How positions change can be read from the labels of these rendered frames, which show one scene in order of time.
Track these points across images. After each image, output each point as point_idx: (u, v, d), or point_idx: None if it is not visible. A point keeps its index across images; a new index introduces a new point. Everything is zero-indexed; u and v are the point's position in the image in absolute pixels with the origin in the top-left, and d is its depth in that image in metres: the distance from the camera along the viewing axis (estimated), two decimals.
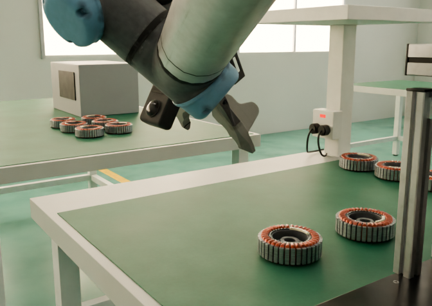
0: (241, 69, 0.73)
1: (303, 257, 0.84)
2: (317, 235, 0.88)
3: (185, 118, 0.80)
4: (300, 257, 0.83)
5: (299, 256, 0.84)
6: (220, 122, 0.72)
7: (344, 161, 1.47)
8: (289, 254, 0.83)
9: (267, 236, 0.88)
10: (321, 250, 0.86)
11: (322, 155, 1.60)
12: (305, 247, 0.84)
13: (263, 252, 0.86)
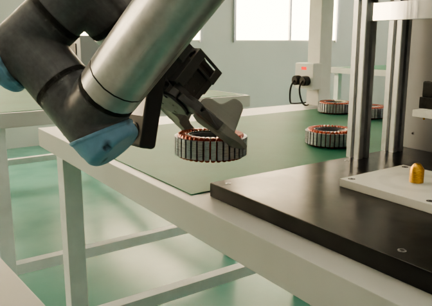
0: (215, 67, 0.72)
1: (211, 152, 0.72)
2: (240, 134, 0.76)
3: (185, 126, 0.80)
4: (208, 152, 0.72)
5: (209, 152, 0.73)
6: (205, 126, 0.72)
7: (322, 105, 1.62)
8: (196, 147, 0.73)
9: (184, 132, 0.78)
10: (240, 150, 0.74)
11: (303, 104, 1.75)
12: (216, 141, 0.73)
13: (175, 148, 0.76)
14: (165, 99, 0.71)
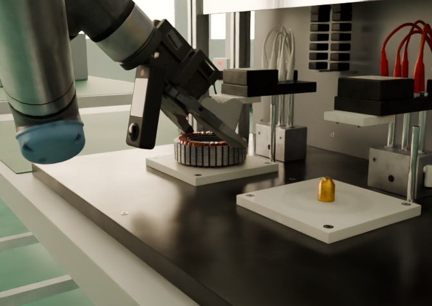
0: (215, 68, 0.72)
1: (211, 157, 0.73)
2: None
3: (182, 125, 0.81)
4: (207, 157, 0.73)
5: (209, 156, 0.73)
6: (205, 126, 0.72)
7: None
8: (195, 152, 0.73)
9: (184, 137, 0.78)
10: (239, 154, 0.75)
11: None
12: (216, 146, 0.73)
13: (175, 153, 0.77)
14: (164, 99, 0.71)
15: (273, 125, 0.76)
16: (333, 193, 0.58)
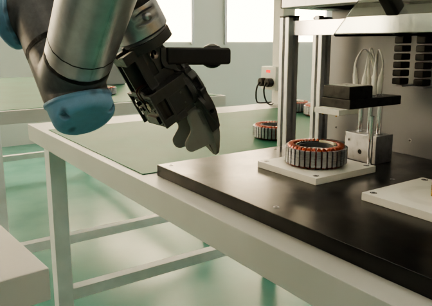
0: (141, 114, 0.74)
1: (323, 161, 0.86)
2: (342, 144, 0.90)
3: None
4: (320, 161, 0.86)
5: (321, 160, 0.87)
6: None
7: None
8: (309, 157, 0.86)
9: (293, 143, 0.91)
10: (344, 158, 0.88)
11: (267, 103, 1.95)
12: (326, 152, 0.86)
13: (287, 157, 0.90)
14: None
15: (371, 134, 0.90)
16: None
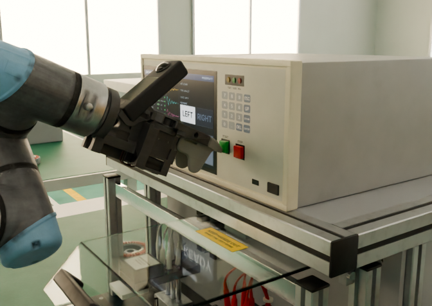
0: None
1: None
2: None
3: None
4: None
5: None
6: None
7: None
8: None
9: None
10: None
11: None
12: None
13: None
14: None
15: None
16: None
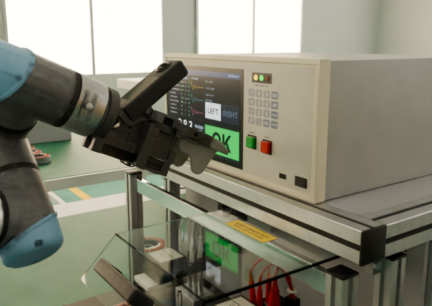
0: None
1: None
2: None
3: None
4: None
5: None
6: None
7: None
8: None
9: None
10: None
11: (180, 188, 2.03)
12: None
13: None
14: None
15: None
16: None
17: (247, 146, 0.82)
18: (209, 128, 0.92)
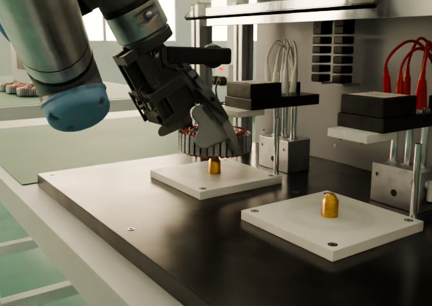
0: (141, 112, 0.74)
1: (215, 148, 0.73)
2: (244, 131, 0.76)
3: None
4: (212, 147, 0.73)
5: (213, 147, 0.73)
6: (189, 108, 0.79)
7: None
8: None
9: (188, 128, 0.78)
10: (243, 146, 0.75)
11: (220, 103, 1.82)
12: None
13: (179, 144, 0.77)
14: None
15: (277, 138, 0.77)
16: (337, 209, 0.59)
17: None
18: None
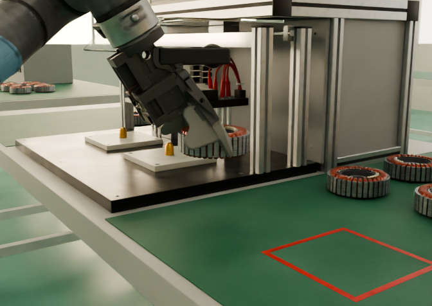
0: (139, 112, 0.76)
1: (208, 148, 0.73)
2: (242, 132, 0.76)
3: None
4: (205, 148, 0.73)
5: (207, 148, 0.74)
6: None
7: None
8: None
9: (189, 127, 0.79)
10: (238, 147, 0.74)
11: None
12: None
13: (177, 143, 0.78)
14: None
15: None
16: (172, 150, 1.09)
17: None
18: None
